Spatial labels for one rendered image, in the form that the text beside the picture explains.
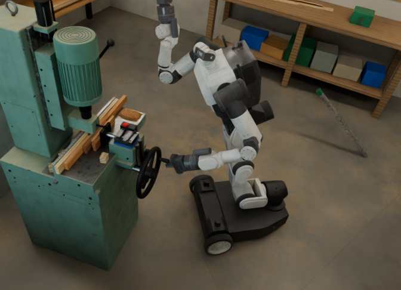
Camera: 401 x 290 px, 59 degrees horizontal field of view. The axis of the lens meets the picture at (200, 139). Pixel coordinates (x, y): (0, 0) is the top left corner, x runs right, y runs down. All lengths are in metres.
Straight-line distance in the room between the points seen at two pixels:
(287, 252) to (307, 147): 1.21
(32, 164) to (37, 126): 0.23
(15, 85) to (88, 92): 0.34
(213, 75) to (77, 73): 0.61
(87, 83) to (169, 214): 1.41
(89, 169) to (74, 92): 0.39
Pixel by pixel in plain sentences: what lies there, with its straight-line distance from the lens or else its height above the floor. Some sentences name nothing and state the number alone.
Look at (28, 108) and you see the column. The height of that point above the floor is 1.12.
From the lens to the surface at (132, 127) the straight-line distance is 1.85.
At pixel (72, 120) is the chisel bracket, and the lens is 1.85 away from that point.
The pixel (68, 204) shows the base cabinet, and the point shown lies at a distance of 2.05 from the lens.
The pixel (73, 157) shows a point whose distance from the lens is 1.83.
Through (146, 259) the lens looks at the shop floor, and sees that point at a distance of 2.53.
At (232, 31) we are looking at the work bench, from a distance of 4.39.
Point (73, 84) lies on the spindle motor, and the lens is 1.63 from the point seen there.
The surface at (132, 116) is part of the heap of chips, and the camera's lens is 2.06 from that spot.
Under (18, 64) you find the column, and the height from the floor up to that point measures 1.36.
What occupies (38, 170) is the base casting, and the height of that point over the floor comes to 0.80.
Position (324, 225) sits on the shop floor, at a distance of 2.97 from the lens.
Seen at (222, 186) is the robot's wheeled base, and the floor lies 0.17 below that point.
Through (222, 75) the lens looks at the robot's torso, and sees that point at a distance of 1.67.
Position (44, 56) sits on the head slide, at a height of 1.41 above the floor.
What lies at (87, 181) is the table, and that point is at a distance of 1.76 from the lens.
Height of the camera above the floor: 2.22
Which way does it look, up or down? 42 degrees down
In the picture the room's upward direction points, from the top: 8 degrees clockwise
